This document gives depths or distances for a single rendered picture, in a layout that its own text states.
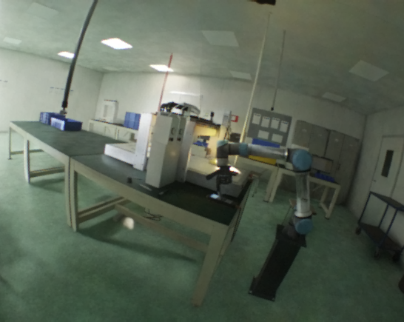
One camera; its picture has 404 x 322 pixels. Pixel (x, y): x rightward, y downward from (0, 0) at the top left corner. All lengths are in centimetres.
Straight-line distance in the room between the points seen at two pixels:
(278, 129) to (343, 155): 204
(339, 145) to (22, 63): 1016
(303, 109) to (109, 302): 581
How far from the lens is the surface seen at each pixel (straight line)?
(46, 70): 812
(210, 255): 112
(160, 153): 123
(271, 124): 567
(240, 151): 113
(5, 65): 769
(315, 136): 537
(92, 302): 147
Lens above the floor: 121
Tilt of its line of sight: 11 degrees down
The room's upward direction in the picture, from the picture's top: 12 degrees clockwise
